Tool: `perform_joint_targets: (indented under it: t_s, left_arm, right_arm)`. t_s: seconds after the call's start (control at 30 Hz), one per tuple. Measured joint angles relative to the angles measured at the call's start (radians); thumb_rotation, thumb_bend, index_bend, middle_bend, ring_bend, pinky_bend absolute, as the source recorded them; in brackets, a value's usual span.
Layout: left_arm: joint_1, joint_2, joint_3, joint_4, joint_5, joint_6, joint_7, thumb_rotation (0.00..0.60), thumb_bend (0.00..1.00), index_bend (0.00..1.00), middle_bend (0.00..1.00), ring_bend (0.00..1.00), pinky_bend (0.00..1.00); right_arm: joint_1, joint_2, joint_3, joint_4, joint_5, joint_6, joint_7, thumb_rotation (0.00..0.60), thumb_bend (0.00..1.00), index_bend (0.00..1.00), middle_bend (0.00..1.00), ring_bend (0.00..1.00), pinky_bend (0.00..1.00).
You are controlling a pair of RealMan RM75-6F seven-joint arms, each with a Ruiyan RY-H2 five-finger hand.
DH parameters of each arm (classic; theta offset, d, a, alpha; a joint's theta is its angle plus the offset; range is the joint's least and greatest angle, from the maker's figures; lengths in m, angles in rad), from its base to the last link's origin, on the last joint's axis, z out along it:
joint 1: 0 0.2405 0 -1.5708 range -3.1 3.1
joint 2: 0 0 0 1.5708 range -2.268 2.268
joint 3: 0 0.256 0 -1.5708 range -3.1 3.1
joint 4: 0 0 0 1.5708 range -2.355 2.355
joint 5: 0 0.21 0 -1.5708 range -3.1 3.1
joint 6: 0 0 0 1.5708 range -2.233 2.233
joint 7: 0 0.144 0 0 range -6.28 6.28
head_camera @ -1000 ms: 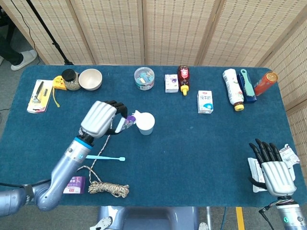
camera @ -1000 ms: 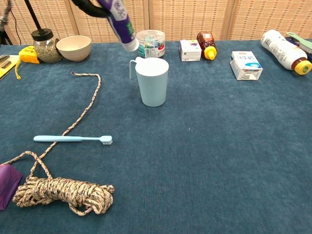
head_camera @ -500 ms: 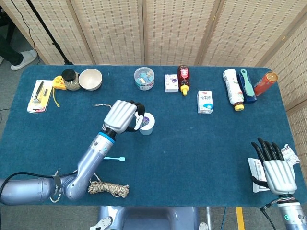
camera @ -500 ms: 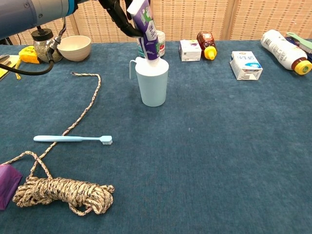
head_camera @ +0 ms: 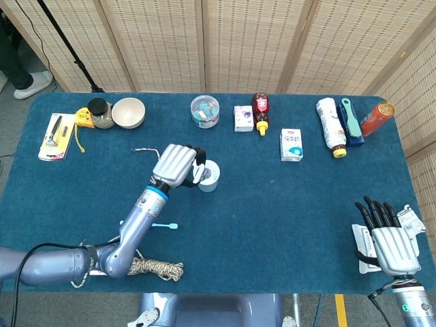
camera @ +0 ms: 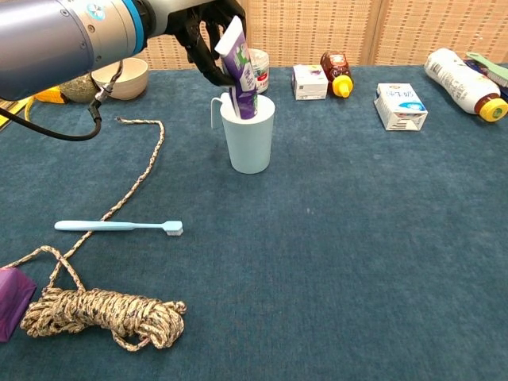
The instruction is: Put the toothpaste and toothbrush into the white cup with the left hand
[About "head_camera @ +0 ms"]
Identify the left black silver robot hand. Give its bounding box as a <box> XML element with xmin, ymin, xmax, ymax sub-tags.
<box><xmin>151</xmin><ymin>143</ymin><xmax>208</xmax><ymax>189</ymax></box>

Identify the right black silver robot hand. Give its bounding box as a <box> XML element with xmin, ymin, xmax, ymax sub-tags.
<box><xmin>354</xmin><ymin>196</ymin><xmax>422</xmax><ymax>276</ymax></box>

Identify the light blue toothbrush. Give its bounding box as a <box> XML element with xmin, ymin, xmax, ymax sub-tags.
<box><xmin>119</xmin><ymin>220</ymin><xmax>178</xmax><ymax>230</ymax></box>

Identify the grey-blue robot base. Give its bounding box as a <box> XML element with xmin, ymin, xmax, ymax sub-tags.
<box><xmin>127</xmin><ymin>292</ymin><xmax>297</xmax><ymax>327</ymax></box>

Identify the clear plastic tub of clips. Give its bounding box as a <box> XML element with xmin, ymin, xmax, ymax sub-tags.
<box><xmin>190</xmin><ymin>95</ymin><xmax>221</xmax><ymax>129</ymax></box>

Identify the beige bowl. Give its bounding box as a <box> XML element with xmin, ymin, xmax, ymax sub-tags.
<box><xmin>111</xmin><ymin>97</ymin><xmax>146</xmax><ymax>129</ymax></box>

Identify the small white purple box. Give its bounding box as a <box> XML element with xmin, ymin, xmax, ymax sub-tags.
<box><xmin>233</xmin><ymin>105</ymin><xmax>255</xmax><ymax>133</ymax></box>

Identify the glass jar black lid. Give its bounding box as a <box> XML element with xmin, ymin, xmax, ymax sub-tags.
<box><xmin>87</xmin><ymin>97</ymin><xmax>116</xmax><ymax>130</ymax></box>

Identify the yellow tape measure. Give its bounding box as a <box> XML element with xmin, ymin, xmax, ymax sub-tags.
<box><xmin>74</xmin><ymin>107</ymin><xmax>96</xmax><ymax>153</ymax></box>

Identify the brown squeeze bottle yellow cap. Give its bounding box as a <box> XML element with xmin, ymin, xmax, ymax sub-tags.
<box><xmin>251</xmin><ymin>93</ymin><xmax>270</xmax><ymax>137</ymax></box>

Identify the blue felt table cloth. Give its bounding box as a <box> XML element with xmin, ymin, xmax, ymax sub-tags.
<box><xmin>0</xmin><ymin>92</ymin><xmax>436</xmax><ymax>296</ymax></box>

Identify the grey metal table leg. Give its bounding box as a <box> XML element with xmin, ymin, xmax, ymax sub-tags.
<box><xmin>292</xmin><ymin>294</ymin><xmax>302</xmax><ymax>327</ymax></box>

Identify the white blue milk carton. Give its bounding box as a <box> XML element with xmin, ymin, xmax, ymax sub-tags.
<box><xmin>279</xmin><ymin>128</ymin><xmax>304</xmax><ymax>162</ymax></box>

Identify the razor in blister pack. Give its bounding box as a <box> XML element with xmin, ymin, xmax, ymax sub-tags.
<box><xmin>37</xmin><ymin>113</ymin><xmax>76</xmax><ymax>162</ymax></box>

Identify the orange drink can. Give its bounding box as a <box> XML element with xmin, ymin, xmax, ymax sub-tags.
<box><xmin>360</xmin><ymin>102</ymin><xmax>396</xmax><ymax>138</ymax></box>

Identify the white bottle yellow cap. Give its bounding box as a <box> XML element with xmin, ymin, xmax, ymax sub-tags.
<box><xmin>315</xmin><ymin>97</ymin><xmax>348</xmax><ymax>159</ymax></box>

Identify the dark blue box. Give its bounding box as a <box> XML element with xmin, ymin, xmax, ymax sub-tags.
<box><xmin>336</xmin><ymin>104</ymin><xmax>366</xmax><ymax>148</ymax></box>

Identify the black tripod stand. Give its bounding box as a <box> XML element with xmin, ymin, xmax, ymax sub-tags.
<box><xmin>36</xmin><ymin>0</ymin><xmax>106</xmax><ymax>93</ymax></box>

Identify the white shoe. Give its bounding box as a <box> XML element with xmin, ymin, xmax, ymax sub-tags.
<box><xmin>13</xmin><ymin>70</ymin><xmax>55</xmax><ymax>100</ymax></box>

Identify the person's dark trouser leg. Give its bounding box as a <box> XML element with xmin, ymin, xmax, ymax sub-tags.
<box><xmin>0</xmin><ymin>20</ymin><xmax>35</xmax><ymax>90</ymax></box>

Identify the white cup with handle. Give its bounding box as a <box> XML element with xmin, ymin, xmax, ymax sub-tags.
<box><xmin>192</xmin><ymin>159</ymin><xmax>221</xmax><ymax>194</ymax></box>

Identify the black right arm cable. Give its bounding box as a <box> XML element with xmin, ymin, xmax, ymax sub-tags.
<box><xmin>367</xmin><ymin>281</ymin><xmax>396</xmax><ymax>327</ymax></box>

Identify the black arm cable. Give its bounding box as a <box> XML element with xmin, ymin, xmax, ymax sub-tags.
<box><xmin>367</xmin><ymin>281</ymin><xmax>396</xmax><ymax>327</ymax></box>
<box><xmin>10</xmin><ymin>241</ymin><xmax>121</xmax><ymax>327</ymax></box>

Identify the braided beige rope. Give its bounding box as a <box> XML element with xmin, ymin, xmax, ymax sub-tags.
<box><xmin>69</xmin><ymin>147</ymin><xmax>185</xmax><ymax>289</ymax></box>

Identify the thin black hanging cable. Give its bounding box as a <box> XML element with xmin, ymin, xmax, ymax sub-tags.
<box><xmin>13</xmin><ymin>0</ymin><xmax>54</xmax><ymax>72</ymax></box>

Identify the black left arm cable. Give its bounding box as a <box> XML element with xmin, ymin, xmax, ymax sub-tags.
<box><xmin>10</xmin><ymin>241</ymin><xmax>121</xmax><ymax>327</ymax></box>

